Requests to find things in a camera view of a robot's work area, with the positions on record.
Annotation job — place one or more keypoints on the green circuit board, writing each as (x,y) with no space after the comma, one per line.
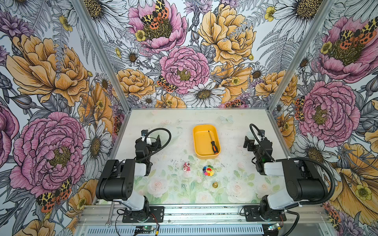
(144,229)

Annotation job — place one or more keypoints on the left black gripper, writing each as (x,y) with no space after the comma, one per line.
(159,142)

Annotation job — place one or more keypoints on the small pink toy figure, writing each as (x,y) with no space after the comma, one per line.
(186,167)

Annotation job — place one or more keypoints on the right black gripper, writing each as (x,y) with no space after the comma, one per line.
(251,143)

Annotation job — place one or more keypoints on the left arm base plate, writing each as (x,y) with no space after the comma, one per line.
(150,215)

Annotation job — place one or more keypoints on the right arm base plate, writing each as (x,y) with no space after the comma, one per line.
(255,213)

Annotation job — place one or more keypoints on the white vented cable duct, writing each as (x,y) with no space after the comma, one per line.
(181,230)

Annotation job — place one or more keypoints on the yellow plastic bin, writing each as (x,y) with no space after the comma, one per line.
(202,142)

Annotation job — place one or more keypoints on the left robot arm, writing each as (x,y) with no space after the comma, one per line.
(116,181)

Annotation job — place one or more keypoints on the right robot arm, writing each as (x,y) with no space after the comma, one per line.
(306,181)

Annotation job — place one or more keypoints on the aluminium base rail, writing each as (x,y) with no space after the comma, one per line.
(212,214)

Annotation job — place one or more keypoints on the small right circuit board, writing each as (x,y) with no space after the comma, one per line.
(274,227)

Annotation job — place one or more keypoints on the rainbow flower toy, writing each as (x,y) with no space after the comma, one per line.
(208,170)

